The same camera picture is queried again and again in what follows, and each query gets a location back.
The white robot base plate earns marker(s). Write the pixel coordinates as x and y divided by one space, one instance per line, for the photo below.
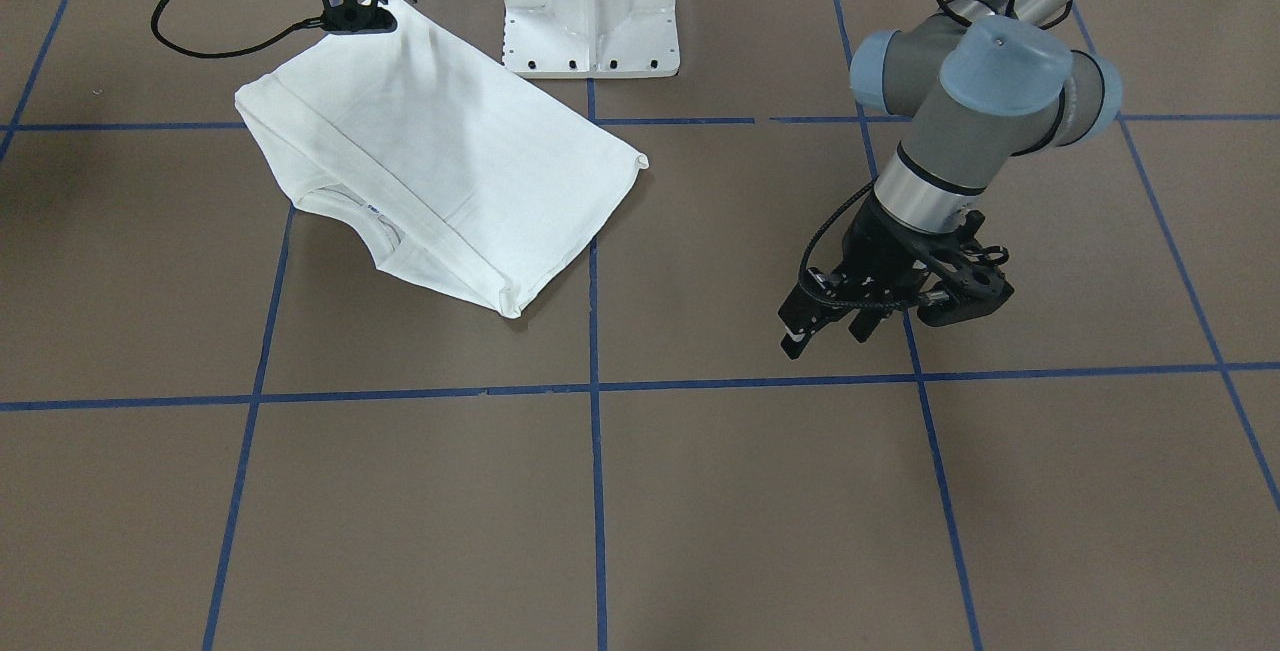
591 39

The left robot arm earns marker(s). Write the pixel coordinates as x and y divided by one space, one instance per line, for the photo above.
981 81

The white long-sleeve printed shirt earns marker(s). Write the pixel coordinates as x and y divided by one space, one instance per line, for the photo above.
457 175

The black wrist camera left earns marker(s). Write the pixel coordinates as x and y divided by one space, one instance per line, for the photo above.
970 282

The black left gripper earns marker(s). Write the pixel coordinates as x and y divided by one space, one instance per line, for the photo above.
876 253

